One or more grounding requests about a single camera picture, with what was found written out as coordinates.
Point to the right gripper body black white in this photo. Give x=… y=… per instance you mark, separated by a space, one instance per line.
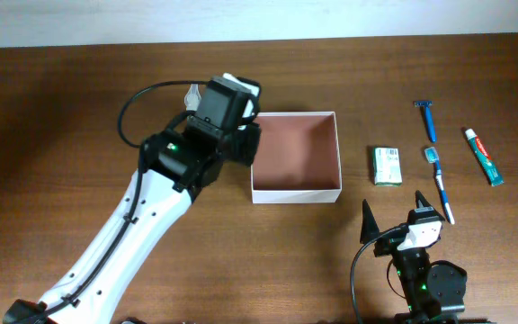
x=394 y=243

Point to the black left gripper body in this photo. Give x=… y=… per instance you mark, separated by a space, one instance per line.
x=247 y=144

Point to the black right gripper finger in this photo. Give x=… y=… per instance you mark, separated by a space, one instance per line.
x=370 y=229
x=424 y=209

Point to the clear spray bottle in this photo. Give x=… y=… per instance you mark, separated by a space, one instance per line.
x=192 y=98

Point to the blue white toothbrush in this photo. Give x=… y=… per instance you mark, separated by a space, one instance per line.
x=432 y=157

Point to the green white soap box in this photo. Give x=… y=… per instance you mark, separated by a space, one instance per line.
x=386 y=165

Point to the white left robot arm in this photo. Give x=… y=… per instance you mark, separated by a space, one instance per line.
x=174 y=165

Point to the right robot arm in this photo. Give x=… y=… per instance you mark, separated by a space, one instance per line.
x=433 y=291

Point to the green toothpaste tube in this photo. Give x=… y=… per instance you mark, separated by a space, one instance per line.
x=487 y=164

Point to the white cardboard box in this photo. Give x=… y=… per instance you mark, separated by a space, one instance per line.
x=298 y=159

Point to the blue disposable razor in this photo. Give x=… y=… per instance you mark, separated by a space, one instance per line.
x=425 y=107

